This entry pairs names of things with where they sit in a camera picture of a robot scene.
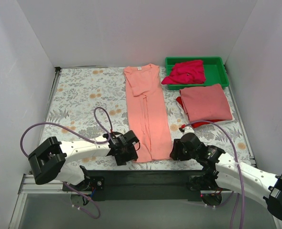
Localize salmon pink t shirt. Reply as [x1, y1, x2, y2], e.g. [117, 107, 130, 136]
[123, 64, 173, 163]

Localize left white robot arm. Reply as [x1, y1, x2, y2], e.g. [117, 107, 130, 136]
[28, 130, 140, 191]

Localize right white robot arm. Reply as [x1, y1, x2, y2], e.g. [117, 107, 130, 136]
[170, 133, 282, 221]

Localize floral patterned table mat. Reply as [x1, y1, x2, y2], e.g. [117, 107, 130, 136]
[40, 67, 255, 165]

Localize folded dusty pink t shirt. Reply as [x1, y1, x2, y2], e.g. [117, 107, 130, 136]
[180, 84, 232, 122]

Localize crimson crumpled t shirt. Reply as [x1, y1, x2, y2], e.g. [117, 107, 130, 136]
[161, 60, 206, 84]

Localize green plastic tray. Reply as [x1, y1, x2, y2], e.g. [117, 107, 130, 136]
[165, 56, 229, 90]

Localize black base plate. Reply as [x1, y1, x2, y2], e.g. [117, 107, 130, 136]
[30, 167, 261, 202]

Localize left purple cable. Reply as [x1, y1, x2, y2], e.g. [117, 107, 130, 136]
[20, 107, 114, 219]

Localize aluminium front rail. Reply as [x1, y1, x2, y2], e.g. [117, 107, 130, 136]
[9, 173, 282, 229]

